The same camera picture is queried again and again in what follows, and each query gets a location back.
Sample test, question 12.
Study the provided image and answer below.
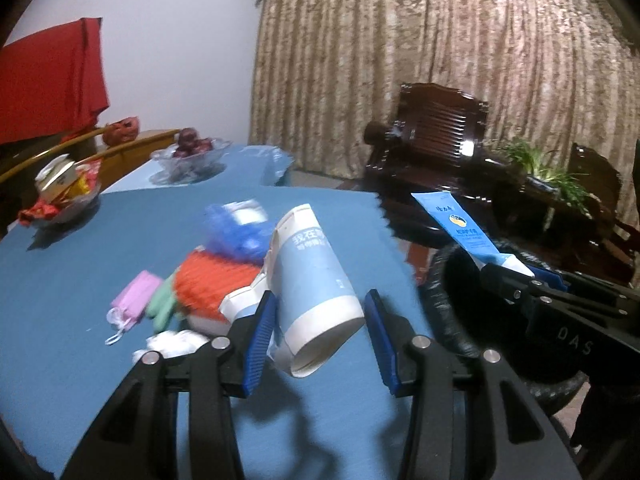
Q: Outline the red cloth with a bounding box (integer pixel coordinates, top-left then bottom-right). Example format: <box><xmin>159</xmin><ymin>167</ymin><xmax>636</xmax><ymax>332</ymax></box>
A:
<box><xmin>1</xmin><ymin>18</ymin><xmax>110</xmax><ymax>144</ymax></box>

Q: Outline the blue table cloth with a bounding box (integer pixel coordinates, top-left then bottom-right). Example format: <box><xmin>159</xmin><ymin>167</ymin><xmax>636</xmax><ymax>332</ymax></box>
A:
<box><xmin>1</xmin><ymin>170</ymin><xmax>428</xmax><ymax>479</ymax></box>

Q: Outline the beige patterned curtain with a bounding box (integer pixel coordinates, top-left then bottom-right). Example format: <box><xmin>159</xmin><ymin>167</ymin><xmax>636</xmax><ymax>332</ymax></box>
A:
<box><xmin>250</xmin><ymin>0</ymin><xmax>639</xmax><ymax>222</ymax></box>

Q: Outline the pink mesh pouch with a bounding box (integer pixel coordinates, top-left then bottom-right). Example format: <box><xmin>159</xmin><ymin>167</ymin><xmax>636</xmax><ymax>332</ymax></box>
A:
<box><xmin>105</xmin><ymin>271</ymin><xmax>163</xmax><ymax>346</ymax></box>

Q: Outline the black lined trash bin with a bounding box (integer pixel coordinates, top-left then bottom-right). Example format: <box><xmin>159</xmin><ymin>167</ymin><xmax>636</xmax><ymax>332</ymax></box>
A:
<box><xmin>418</xmin><ymin>243</ymin><xmax>587</xmax><ymax>415</ymax></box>

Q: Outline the light blue paper cup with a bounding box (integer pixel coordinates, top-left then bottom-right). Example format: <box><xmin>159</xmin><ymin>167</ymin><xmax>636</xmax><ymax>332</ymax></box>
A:
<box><xmin>264</xmin><ymin>204</ymin><xmax>364</xmax><ymax>378</ymax></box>

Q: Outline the blue plastic bag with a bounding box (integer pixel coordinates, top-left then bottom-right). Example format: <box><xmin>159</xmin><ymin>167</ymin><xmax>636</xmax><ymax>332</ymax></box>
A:
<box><xmin>203</xmin><ymin>200</ymin><xmax>274</xmax><ymax>266</ymax></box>

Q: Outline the blue hand cream tube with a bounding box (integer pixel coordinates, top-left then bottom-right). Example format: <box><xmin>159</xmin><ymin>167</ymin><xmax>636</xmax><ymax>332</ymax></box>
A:
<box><xmin>412</xmin><ymin>191</ymin><xmax>535</xmax><ymax>278</ymax></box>

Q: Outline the gold cardboard box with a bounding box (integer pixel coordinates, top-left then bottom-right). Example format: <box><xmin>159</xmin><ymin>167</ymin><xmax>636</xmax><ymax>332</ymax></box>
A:
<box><xmin>35</xmin><ymin>154</ymin><xmax>79</xmax><ymax>204</ymax></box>

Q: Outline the glass snack dish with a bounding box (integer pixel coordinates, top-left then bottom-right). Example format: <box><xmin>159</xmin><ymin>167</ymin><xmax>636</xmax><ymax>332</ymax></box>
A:
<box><xmin>17</xmin><ymin>159</ymin><xmax>101</xmax><ymax>229</ymax></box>

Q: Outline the green cloth glove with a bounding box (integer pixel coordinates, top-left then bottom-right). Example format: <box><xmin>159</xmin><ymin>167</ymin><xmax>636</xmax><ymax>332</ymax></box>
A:
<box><xmin>145</xmin><ymin>273</ymin><xmax>179</xmax><ymax>334</ymax></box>

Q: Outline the glass fruit bowl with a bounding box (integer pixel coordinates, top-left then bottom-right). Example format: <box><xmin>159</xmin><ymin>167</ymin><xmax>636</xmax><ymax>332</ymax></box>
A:
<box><xmin>151</xmin><ymin>138</ymin><xmax>232</xmax><ymax>184</ymax></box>

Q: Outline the dark wooden side table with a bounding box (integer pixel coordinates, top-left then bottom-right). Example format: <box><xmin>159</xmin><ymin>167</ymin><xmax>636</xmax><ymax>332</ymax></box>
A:
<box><xmin>472</xmin><ymin>148</ymin><xmax>639</xmax><ymax>286</ymax></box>

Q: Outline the dark wooden armchair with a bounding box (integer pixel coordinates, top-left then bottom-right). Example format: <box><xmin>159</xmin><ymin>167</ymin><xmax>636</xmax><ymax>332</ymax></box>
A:
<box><xmin>362</xmin><ymin>82</ymin><xmax>490</xmax><ymax>214</ymax></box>

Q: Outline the dark red fruit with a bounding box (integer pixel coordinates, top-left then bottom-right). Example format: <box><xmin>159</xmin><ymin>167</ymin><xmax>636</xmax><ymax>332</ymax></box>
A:
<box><xmin>172</xmin><ymin>128</ymin><xmax>214</xmax><ymax>158</ymax></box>

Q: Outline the green potted plant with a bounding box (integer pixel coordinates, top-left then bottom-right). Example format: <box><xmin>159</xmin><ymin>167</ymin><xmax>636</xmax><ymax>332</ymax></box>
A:
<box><xmin>499</xmin><ymin>138</ymin><xmax>591</xmax><ymax>218</ymax></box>

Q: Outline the wooden bench backrest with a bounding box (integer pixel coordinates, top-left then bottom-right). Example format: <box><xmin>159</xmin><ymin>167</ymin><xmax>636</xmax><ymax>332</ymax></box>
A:
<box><xmin>0</xmin><ymin>127</ymin><xmax>181</xmax><ymax>239</ymax></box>

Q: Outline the white tissue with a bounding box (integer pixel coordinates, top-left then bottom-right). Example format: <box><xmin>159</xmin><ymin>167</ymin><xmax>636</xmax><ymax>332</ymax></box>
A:
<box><xmin>132</xmin><ymin>330</ymin><xmax>209</xmax><ymax>364</ymax></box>

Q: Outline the red crumpled bag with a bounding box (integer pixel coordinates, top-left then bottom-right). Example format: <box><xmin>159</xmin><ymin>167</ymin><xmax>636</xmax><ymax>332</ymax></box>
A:
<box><xmin>102</xmin><ymin>117</ymin><xmax>140</xmax><ymax>148</ymax></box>

